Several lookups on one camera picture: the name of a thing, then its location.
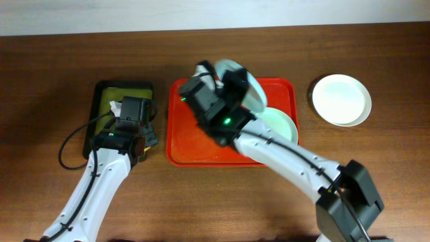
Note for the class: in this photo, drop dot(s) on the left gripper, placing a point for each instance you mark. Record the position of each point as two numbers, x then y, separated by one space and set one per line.
150 136

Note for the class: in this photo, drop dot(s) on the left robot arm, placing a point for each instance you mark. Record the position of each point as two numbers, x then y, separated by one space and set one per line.
115 150

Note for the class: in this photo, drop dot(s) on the pale green plate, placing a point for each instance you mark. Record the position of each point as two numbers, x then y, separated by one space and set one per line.
280 122

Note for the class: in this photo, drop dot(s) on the black tray with green liquid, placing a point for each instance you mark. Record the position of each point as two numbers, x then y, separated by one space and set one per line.
105 92

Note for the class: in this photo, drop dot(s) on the red plastic tray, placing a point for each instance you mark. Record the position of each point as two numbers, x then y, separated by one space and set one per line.
188 145

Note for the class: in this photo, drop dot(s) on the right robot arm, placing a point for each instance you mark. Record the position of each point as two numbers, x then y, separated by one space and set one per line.
347 201

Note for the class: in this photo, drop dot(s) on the light blue plate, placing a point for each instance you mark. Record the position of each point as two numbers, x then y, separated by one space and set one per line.
255 99

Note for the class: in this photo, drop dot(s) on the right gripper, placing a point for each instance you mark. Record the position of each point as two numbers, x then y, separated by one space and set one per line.
230 83

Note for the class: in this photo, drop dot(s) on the white plate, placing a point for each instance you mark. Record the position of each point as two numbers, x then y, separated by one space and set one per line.
341 100

